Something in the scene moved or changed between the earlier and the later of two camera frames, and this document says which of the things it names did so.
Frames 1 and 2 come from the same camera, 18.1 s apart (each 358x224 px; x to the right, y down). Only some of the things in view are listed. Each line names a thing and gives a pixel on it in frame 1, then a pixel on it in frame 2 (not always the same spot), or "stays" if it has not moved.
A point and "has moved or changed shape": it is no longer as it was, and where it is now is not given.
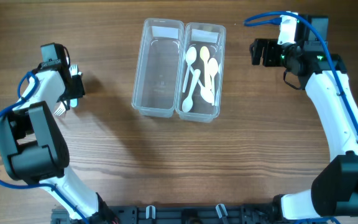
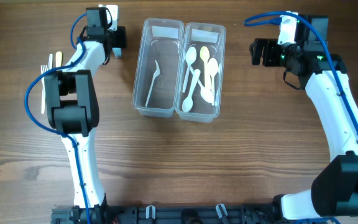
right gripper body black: (275, 55) stays
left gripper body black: (76, 89) to (119, 37)
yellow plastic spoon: (205, 53) stays
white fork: (74, 71) has moved or changed shape
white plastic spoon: (206, 93) stays
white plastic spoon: (188, 102) stays
